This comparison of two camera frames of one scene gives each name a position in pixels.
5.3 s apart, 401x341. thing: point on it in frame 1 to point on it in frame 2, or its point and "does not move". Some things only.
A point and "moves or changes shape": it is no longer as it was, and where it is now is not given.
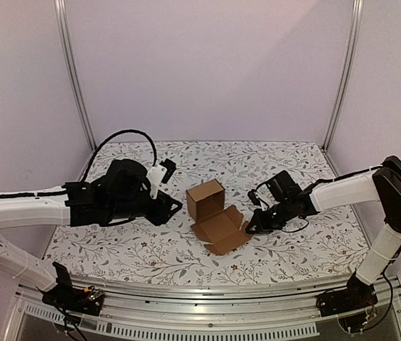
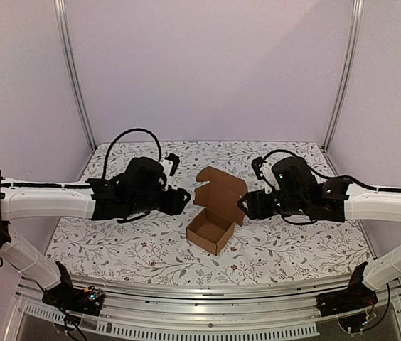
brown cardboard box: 222,229 moves or changes shape
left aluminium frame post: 60,9 does not move
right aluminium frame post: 357,11 does not move
